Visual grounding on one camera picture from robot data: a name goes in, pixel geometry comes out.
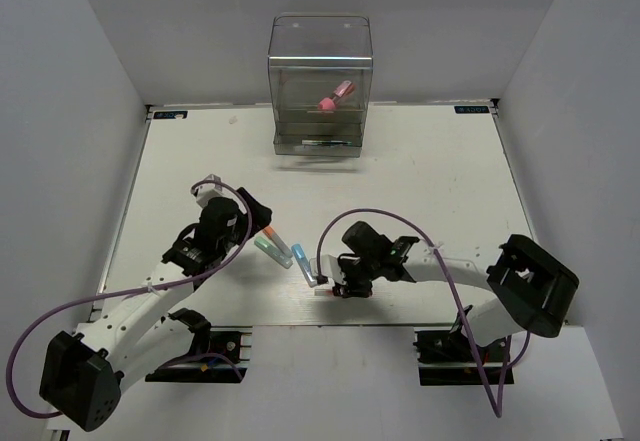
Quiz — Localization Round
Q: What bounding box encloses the pink capped red stapler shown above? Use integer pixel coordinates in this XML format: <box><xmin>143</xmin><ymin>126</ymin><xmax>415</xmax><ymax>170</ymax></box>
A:
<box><xmin>318</xmin><ymin>80</ymin><xmax>355</xmax><ymax>111</ymax></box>

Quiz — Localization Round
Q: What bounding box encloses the orange capped marker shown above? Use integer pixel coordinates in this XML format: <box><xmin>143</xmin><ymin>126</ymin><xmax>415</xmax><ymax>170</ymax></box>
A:
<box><xmin>263</xmin><ymin>226</ymin><xmax>293</xmax><ymax>258</ymax></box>

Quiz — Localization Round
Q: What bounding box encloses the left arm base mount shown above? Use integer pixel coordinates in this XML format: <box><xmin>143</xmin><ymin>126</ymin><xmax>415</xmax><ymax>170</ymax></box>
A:
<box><xmin>145</xmin><ymin>327</ymin><xmax>252</xmax><ymax>384</ymax></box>

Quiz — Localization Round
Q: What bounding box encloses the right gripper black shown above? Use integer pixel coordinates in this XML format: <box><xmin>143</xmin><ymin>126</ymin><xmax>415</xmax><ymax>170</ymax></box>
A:
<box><xmin>333</xmin><ymin>254</ymin><xmax>382</xmax><ymax>297</ymax></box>

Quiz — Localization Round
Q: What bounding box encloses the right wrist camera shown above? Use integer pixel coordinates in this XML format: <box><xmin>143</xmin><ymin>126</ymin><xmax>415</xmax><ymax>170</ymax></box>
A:
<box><xmin>309</xmin><ymin>255</ymin><xmax>346</xmax><ymax>287</ymax></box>

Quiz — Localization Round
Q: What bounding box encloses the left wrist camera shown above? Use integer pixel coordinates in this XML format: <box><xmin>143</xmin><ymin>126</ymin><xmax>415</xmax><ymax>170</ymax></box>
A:
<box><xmin>190</xmin><ymin>174</ymin><xmax>223</xmax><ymax>208</ymax></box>

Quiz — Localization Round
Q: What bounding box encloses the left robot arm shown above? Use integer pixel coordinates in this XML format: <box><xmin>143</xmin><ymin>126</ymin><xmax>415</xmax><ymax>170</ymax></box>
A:
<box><xmin>39</xmin><ymin>187</ymin><xmax>272</xmax><ymax>432</ymax></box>

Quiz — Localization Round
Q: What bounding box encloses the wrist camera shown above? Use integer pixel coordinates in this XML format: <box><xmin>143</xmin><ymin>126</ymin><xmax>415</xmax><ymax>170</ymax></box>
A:
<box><xmin>190</xmin><ymin>174</ymin><xmax>223</xmax><ymax>208</ymax></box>
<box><xmin>309</xmin><ymin>255</ymin><xmax>346</xmax><ymax>287</ymax></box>

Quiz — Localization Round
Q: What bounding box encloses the blue capped marker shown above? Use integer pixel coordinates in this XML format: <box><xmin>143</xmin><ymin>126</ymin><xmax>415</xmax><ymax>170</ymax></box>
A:
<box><xmin>291</xmin><ymin>244</ymin><xmax>318</xmax><ymax>288</ymax></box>

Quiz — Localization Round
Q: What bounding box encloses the clear acrylic drawer organizer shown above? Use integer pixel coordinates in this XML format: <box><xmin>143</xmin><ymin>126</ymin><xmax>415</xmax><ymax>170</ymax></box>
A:
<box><xmin>267</xmin><ymin>13</ymin><xmax>374</xmax><ymax>158</ymax></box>

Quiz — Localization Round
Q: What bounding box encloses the green capped marker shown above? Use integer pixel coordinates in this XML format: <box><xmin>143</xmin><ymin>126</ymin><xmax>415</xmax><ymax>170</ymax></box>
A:
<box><xmin>254</xmin><ymin>236</ymin><xmax>293</xmax><ymax>269</ymax></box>

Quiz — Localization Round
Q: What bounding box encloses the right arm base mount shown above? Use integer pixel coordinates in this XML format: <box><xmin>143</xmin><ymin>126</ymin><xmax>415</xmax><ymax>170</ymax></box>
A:
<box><xmin>413</xmin><ymin>329</ymin><xmax>511</xmax><ymax>387</ymax></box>

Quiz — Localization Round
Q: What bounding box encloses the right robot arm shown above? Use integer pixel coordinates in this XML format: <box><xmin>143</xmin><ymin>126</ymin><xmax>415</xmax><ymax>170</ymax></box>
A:
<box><xmin>316</xmin><ymin>221</ymin><xmax>580</xmax><ymax>360</ymax></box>

